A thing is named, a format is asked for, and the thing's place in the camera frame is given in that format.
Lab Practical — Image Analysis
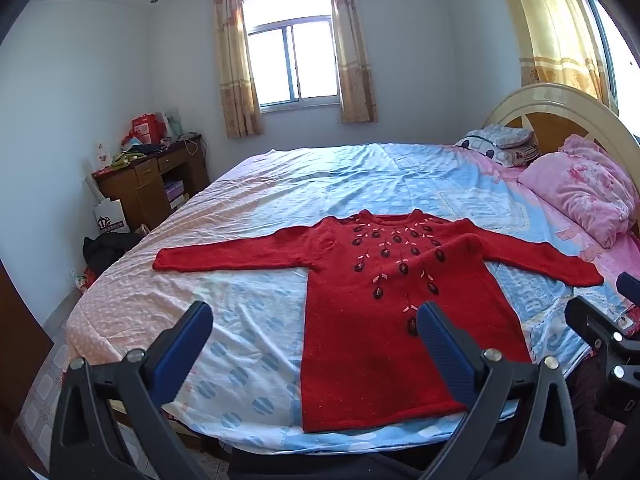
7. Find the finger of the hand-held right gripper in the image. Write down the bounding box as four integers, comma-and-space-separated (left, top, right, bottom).
565, 296, 626, 358
616, 272, 640, 307

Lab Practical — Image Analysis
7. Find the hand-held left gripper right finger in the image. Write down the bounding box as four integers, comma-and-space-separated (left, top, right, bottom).
416, 301, 601, 480

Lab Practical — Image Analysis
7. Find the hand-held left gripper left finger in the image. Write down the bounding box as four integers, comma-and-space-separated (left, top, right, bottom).
50, 301, 215, 480

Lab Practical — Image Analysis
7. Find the red embroidered knit sweater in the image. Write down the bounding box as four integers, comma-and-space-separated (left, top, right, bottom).
153, 208, 606, 433

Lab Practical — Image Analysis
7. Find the pink pillow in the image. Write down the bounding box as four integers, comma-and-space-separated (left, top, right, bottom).
517, 135, 637, 249

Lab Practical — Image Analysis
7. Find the black bag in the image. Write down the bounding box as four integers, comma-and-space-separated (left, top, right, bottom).
82, 231, 143, 281

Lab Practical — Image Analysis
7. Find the white paper bag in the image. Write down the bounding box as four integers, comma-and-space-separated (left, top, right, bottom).
93, 199, 128, 235

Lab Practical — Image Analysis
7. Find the bed with blue pink sheet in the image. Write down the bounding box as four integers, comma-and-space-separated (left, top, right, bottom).
65, 142, 640, 461

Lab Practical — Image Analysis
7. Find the brown wooden desk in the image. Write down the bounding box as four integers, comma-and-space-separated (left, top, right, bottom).
91, 134, 211, 233

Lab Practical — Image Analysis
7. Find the cream wooden headboard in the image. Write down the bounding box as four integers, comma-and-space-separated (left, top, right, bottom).
481, 82, 640, 233

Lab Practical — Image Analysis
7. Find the red gift bag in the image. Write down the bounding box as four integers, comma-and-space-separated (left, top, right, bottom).
131, 113, 166, 145

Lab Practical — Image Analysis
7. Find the large side window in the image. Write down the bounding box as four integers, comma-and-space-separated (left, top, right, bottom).
570, 0, 640, 126

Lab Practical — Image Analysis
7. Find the yellow patterned curtain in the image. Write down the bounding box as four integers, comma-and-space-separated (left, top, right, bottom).
495, 0, 617, 106

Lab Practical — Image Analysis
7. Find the beige patterned curtain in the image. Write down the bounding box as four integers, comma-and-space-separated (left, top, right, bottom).
212, 0, 263, 139
327, 0, 378, 125

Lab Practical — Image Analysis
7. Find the sliding glass window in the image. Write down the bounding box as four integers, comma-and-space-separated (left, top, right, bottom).
241, 0, 342, 111

